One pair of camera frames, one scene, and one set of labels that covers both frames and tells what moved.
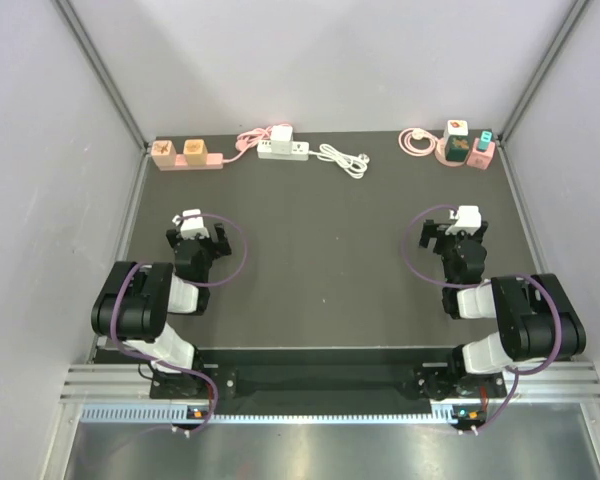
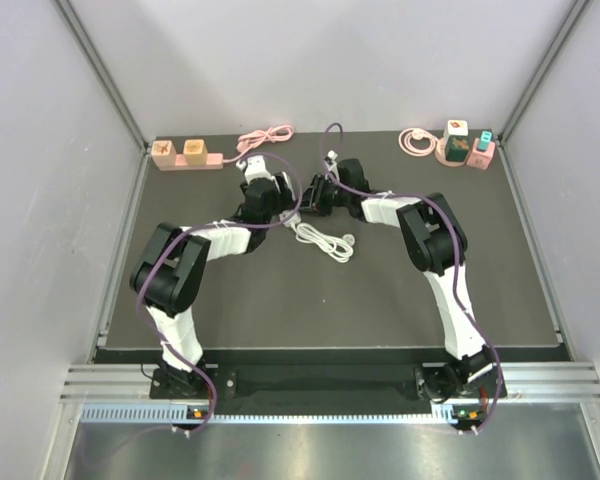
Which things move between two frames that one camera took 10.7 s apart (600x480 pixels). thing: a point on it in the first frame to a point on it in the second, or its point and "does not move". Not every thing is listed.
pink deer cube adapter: x=164 y=153 does not move
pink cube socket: x=478 y=159 does not move
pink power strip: x=213 y=161 does not move
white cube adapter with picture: x=457 y=127 does not move
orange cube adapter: x=196 y=152 does not move
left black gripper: x=222 y=243 to x=285 y=201
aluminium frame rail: x=534 y=383 does not move
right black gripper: x=430 y=231 to x=312 y=197
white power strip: x=300 y=151 to x=294 y=219
